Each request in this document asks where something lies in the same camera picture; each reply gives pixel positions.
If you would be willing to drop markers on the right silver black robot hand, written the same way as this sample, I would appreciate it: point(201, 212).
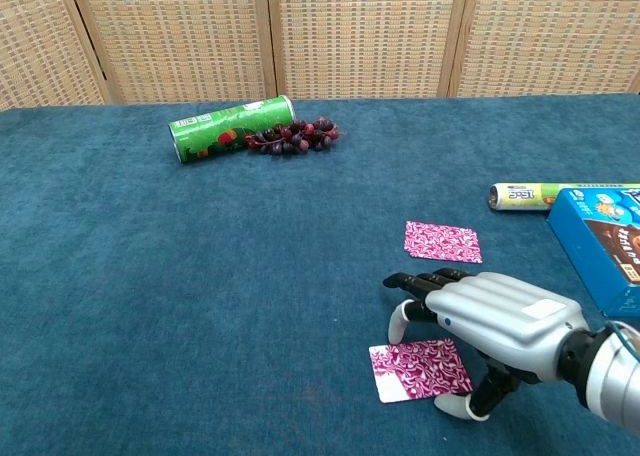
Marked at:
point(500, 316)

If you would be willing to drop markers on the cling film roll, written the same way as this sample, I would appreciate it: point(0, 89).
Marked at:
point(520, 198)

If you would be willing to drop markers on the blue cookie box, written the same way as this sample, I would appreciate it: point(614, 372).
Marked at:
point(600, 246)

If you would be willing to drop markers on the dark red grape bunch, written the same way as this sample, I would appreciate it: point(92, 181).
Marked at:
point(300, 138)

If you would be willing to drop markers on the woven bamboo screen panel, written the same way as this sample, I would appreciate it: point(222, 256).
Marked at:
point(550, 36)
point(175, 36)
point(40, 41)
point(360, 36)

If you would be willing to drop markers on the green chip can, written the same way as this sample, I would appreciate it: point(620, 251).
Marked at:
point(225, 131)

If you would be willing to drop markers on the blue felt table mat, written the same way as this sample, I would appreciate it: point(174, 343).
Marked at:
point(150, 276)

